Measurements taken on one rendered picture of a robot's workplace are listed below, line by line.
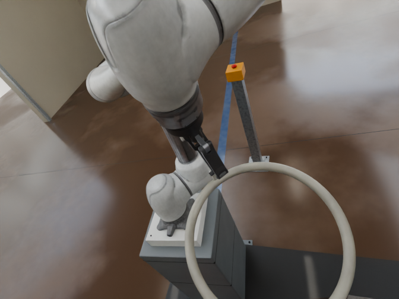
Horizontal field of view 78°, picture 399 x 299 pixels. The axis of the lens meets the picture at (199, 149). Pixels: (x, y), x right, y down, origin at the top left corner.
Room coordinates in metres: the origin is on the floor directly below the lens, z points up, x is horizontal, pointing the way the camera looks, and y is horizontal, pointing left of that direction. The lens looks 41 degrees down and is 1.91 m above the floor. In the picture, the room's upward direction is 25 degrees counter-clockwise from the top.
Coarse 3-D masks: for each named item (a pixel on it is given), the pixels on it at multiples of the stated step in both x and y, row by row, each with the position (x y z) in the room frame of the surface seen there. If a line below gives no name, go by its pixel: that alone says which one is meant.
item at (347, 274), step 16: (224, 176) 0.55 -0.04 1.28; (304, 176) 0.44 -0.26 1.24; (208, 192) 0.52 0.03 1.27; (320, 192) 0.38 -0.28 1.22; (192, 208) 0.50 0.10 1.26; (336, 208) 0.33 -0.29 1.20; (192, 224) 0.46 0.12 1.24; (192, 240) 0.42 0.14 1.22; (352, 240) 0.25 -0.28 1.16; (192, 256) 0.37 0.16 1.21; (352, 256) 0.21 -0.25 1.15; (192, 272) 0.34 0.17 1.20; (352, 272) 0.18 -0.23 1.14; (208, 288) 0.29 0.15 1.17; (336, 288) 0.17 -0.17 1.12
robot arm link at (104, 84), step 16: (224, 0) 0.32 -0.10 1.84; (240, 0) 0.32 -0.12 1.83; (256, 0) 0.34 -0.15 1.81; (224, 16) 0.31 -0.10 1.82; (240, 16) 0.32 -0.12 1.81; (224, 32) 0.32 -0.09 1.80; (96, 80) 0.67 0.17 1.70; (112, 80) 0.59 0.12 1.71; (96, 96) 0.72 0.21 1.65; (112, 96) 0.67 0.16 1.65
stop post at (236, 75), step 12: (228, 72) 1.59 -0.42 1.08; (240, 72) 1.54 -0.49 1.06; (240, 84) 1.57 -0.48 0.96; (240, 96) 1.58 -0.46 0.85; (240, 108) 1.59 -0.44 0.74; (252, 120) 1.60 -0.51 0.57; (252, 132) 1.57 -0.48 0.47; (252, 144) 1.58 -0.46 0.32; (252, 156) 1.60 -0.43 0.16; (264, 156) 1.67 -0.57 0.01
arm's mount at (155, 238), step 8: (200, 216) 0.74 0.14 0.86; (152, 224) 0.82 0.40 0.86; (200, 224) 0.70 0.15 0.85; (152, 232) 0.77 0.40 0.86; (160, 232) 0.75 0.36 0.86; (176, 232) 0.71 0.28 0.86; (184, 232) 0.69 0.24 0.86; (200, 232) 0.67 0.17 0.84; (152, 240) 0.73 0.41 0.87; (160, 240) 0.71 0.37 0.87; (168, 240) 0.69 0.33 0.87; (176, 240) 0.67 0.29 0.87; (184, 240) 0.65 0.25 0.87; (200, 240) 0.64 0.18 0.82
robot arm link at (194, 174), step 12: (168, 132) 0.84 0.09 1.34; (180, 144) 0.83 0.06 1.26; (180, 156) 0.84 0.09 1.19; (192, 156) 0.84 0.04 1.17; (180, 168) 0.84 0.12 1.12; (192, 168) 0.81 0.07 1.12; (204, 168) 0.82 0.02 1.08; (192, 180) 0.80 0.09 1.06; (204, 180) 0.81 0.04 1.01; (192, 192) 0.79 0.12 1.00
